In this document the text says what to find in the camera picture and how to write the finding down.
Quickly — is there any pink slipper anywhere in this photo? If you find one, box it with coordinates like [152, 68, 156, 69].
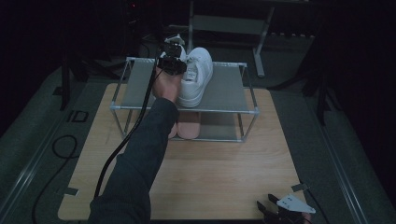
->
[167, 121, 178, 140]
[177, 111, 201, 140]

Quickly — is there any grey metal stand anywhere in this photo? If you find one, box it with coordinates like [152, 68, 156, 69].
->
[186, 0, 276, 78]

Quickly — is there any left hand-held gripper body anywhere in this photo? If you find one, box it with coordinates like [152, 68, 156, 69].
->
[156, 33, 189, 77]

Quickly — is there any metal floor rail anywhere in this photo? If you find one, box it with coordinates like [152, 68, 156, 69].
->
[0, 115, 68, 218]
[312, 101, 373, 224]

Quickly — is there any person's left hand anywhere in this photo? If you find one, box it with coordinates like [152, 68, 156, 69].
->
[151, 67, 184, 103]

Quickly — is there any black floor cable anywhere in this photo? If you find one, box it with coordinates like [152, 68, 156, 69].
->
[31, 133, 79, 224]

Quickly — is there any dark stand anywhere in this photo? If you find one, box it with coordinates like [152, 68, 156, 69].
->
[60, 54, 92, 111]
[300, 27, 342, 127]

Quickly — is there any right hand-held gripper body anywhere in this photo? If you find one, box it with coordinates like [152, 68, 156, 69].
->
[264, 194, 317, 224]

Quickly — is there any thin black cable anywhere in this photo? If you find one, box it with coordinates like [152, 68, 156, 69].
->
[305, 189, 332, 224]

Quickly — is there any thick black gripper cable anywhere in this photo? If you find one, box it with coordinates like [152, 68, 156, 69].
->
[92, 59, 162, 200]

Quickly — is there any grey metal shoe rack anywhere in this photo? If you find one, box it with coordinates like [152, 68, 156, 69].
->
[109, 56, 260, 144]

